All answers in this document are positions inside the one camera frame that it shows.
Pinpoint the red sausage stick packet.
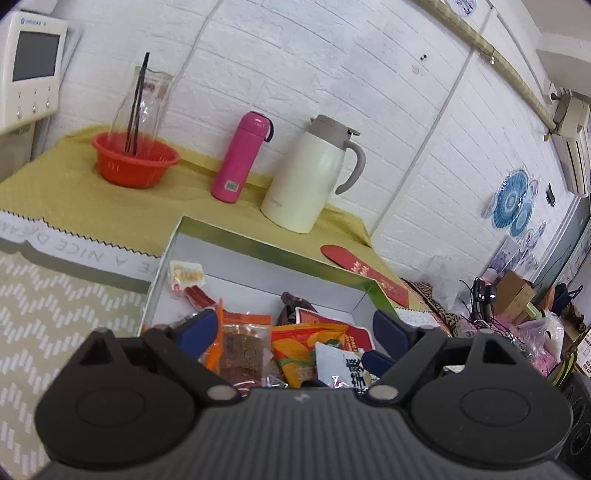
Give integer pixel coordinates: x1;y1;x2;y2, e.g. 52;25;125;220
184;286;216;310

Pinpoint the orange brown snack bar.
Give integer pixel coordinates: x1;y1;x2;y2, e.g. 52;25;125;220
200;300;273;391

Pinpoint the white snack packet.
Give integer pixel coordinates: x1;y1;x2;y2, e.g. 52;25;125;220
315;343;377;391

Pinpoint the orange apple snack packet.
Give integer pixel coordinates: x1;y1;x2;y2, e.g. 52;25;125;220
270;324;342;389

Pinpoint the red envelope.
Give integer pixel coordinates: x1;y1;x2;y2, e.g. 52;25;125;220
321;245;410;308

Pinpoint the red snack packet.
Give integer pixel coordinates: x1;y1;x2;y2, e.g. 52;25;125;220
295;307;375;354

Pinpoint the small orange candy packet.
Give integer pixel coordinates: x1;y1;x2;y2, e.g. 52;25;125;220
169;260;206;292

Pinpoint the green cardboard snack box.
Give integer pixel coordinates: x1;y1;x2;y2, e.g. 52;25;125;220
137;214;408;389

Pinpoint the dark purple snack packet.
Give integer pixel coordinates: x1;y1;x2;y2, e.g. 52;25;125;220
276;292;315;326

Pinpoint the brown cardboard box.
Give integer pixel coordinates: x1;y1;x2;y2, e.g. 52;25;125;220
494;271;535;323

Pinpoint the beige patterned table mat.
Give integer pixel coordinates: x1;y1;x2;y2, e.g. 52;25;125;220
1;212;181;479

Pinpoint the blue paper fan decoration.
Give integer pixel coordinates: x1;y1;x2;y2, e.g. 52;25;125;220
482;169;540;238

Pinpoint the red plastic basket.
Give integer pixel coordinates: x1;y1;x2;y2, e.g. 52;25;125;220
92;132;180;189

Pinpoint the pink thermos bottle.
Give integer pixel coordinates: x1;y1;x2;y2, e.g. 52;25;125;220
211;111;274;204

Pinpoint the white thermos jug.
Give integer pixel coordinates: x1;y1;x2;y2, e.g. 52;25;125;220
260;115;366;234

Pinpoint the yellow green tablecloth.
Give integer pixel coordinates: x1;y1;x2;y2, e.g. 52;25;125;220
1;126;405;286

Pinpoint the black straw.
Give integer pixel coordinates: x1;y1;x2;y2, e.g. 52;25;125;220
124;52;150;156

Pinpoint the white air conditioner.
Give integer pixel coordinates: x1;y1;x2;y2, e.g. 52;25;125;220
551;94;590;198

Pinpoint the white water dispenser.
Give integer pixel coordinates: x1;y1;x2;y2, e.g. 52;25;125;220
1;10;67;180

